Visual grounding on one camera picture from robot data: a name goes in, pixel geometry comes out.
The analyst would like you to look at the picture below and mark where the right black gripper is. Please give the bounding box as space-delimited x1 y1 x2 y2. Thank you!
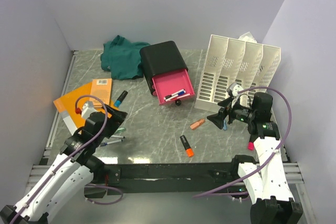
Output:
207 96 256 129

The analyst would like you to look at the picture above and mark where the light blue clear highlighter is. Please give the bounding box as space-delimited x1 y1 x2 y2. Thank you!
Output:
223 119 227 131

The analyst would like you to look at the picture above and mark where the blue capped marker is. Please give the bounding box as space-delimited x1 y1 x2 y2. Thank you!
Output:
99 139 124 147

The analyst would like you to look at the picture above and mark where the black capped marker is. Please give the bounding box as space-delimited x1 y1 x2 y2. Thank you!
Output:
110 135 125 139

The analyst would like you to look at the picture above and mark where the salmon clear highlighter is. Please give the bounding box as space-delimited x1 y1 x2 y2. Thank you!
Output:
190 119 205 130

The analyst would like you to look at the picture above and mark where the green highlighter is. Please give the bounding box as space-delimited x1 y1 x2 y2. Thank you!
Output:
115 127 126 133

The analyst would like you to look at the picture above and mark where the blue whiteboard marker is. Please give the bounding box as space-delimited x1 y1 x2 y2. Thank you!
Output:
164 89 185 101

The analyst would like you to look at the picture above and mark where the black whiteboard marker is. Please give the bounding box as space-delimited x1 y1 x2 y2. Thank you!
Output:
165 92 184 101

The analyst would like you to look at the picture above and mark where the black drawer organizer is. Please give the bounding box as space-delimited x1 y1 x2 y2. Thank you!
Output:
140 41 188 95

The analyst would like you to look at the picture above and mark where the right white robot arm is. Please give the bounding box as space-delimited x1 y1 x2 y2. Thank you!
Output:
208 92 303 223

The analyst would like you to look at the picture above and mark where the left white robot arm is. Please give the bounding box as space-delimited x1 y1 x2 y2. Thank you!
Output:
1 107 128 223

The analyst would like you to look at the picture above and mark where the orange folder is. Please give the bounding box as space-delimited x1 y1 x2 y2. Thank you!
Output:
54 81 118 135

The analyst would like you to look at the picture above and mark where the orange book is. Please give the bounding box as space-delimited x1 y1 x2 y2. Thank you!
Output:
90 78 112 105

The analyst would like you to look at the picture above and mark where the orange highlighter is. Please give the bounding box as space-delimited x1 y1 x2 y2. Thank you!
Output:
180 135 194 157

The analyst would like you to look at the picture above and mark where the pink highlighter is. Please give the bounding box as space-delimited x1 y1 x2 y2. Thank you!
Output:
247 142 254 151

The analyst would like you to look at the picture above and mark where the white file rack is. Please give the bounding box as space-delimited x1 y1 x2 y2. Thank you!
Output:
195 35 281 112

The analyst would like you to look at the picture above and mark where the black base beam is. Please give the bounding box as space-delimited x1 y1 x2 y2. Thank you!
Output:
78 155 260 196

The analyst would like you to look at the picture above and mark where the green cloth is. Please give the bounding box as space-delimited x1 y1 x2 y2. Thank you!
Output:
100 35 150 80

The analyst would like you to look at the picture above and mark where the white crumpled paper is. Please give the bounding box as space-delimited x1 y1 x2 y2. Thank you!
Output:
238 32 257 43

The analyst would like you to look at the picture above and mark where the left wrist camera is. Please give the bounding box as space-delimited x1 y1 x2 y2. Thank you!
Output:
75 101 96 120

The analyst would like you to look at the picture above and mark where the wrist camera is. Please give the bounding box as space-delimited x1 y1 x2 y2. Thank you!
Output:
227 82 243 106
75 101 96 120

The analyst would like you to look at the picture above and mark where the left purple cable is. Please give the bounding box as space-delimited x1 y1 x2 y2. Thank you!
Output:
7 94 124 224

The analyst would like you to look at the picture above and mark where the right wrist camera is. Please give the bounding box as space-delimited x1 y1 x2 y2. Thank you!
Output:
227 82 243 106

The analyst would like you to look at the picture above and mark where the aluminium rail frame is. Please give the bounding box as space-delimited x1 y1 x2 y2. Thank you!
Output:
13 49 316 224

